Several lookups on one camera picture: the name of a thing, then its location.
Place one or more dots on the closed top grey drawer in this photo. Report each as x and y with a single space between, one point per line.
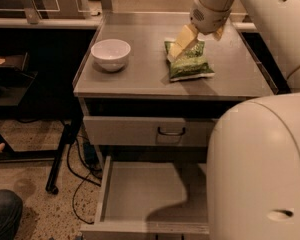
142 131

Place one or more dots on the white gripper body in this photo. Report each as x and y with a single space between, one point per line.
208 20

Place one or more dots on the black side table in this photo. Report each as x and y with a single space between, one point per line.
11 100

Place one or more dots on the green jalapeno chip bag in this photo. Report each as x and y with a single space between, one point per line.
191 65

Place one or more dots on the black drawer handle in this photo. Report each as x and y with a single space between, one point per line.
163 132

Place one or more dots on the white ceramic bowl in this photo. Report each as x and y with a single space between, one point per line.
111 54

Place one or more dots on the open middle grey drawer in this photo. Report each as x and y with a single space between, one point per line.
142 200

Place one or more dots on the white rail bar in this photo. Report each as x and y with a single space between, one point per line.
50 23

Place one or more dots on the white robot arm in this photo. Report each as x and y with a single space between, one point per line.
253 162

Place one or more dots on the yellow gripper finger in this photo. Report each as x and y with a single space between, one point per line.
187 37
217 35

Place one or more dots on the grey drawer cabinet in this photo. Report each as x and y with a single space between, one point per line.
143 88

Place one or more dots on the person knee in jeans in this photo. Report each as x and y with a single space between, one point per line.
11 207

